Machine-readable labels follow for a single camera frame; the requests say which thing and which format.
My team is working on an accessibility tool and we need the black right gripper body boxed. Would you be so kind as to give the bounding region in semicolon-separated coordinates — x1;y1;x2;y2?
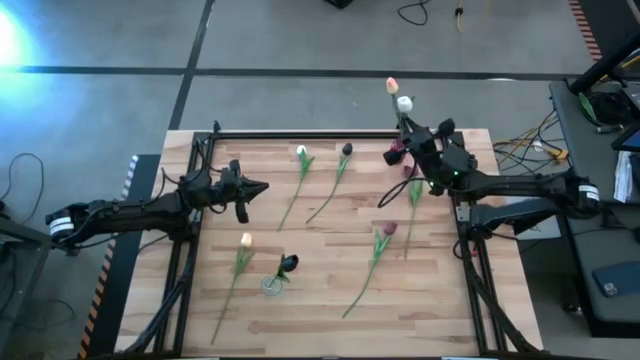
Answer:
383;118;455;169

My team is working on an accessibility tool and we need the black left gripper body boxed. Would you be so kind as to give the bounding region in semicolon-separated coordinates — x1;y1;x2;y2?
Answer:
215;160;250;225

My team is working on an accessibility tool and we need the cream artificial tulip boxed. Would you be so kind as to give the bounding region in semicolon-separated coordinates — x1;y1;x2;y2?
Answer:
210;231;255;347

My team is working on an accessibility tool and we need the white artificial tulip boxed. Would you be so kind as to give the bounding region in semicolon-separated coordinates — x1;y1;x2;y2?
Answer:
277;144;316;233
396;95;415;121

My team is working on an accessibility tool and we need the maroon artificial tulip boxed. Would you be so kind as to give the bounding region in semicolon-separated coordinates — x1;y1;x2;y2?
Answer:
341;221;399;320
402;163;425;262

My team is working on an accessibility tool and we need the peach artificial tulip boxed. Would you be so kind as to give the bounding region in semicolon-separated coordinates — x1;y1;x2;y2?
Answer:
385;76;404;121

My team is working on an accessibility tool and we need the black artificial tulip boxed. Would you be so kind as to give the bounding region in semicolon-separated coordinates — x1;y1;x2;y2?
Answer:
272;253;300;291
305;142;355;225

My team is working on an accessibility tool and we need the red ribbed glass vase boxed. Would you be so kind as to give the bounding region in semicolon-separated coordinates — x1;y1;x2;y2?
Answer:
389;137;416;169

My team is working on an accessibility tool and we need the clear ribbed glass vase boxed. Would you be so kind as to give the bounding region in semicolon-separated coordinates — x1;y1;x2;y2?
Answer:
260;273;285;298

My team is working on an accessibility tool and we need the green strip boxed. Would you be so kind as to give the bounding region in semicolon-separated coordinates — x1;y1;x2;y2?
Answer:
578;92;594;121

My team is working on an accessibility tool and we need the white floor sheet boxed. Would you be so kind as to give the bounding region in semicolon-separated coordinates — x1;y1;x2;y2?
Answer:
519;214;562;242

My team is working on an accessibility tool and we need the black floor mat striped edge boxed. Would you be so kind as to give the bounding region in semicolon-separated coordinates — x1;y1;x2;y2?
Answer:
568;0;640;62
77;153;162;360

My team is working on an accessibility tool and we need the black pole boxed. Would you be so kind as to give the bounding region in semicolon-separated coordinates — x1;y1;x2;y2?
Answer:
568;30;640;95

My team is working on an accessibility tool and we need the white paper sheet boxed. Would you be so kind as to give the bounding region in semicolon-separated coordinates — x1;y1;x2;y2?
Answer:
613;149;636;204

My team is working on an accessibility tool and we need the tablet with blue screen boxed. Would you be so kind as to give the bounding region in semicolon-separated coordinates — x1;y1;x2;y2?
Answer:
610;122;640;154

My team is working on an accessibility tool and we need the dark grey desk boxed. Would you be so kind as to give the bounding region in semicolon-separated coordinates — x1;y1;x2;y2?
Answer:
548;77;640;339

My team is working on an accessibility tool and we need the grey metal side table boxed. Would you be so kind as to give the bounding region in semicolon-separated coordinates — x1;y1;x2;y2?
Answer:
0;214;84;360

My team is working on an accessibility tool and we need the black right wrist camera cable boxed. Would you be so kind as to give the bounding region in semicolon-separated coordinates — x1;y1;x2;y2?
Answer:
376;175;436;210

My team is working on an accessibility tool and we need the black metal table frame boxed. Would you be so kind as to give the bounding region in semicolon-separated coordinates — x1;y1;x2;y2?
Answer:
122;121;539;359

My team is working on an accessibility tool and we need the yellow extension cable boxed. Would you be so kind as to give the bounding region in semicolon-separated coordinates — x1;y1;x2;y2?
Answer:
453;0;494;34

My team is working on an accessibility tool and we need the yellow desk cable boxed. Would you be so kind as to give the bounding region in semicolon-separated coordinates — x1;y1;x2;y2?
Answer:
494;110;571;169

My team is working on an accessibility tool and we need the black coiled cable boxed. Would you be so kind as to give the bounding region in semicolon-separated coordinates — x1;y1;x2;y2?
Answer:
587;89;626;126

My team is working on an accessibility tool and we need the black floor cable loop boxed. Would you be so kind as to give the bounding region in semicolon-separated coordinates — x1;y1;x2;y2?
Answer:
0;152;46;226

